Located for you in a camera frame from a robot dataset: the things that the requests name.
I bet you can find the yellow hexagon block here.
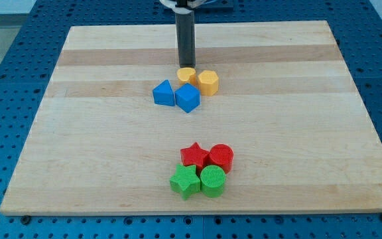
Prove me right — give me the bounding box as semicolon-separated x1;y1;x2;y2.
198;70;219;96

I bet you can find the blue cube block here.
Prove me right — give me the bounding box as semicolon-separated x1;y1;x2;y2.
174;83;200;113

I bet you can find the red star block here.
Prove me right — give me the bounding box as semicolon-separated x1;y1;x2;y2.
180;142;209;175

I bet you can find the blue triangle block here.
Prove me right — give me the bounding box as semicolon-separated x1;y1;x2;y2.
153;80;175;106

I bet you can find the yellow heart block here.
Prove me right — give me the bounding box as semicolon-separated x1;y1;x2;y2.
176;67;198;86

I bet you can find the red cylinder block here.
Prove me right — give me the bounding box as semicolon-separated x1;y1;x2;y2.
208;144;234;174

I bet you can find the green star block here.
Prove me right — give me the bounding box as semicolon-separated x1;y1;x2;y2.
169;164;201;200

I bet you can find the green cylinder block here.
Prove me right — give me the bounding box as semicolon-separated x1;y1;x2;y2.
200;165;226;198

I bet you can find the black cylindrical pointer tool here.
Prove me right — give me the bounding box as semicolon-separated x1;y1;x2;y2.
175;11;196;68

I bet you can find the light wooden board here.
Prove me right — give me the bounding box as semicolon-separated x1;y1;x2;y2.
0;21;382;216

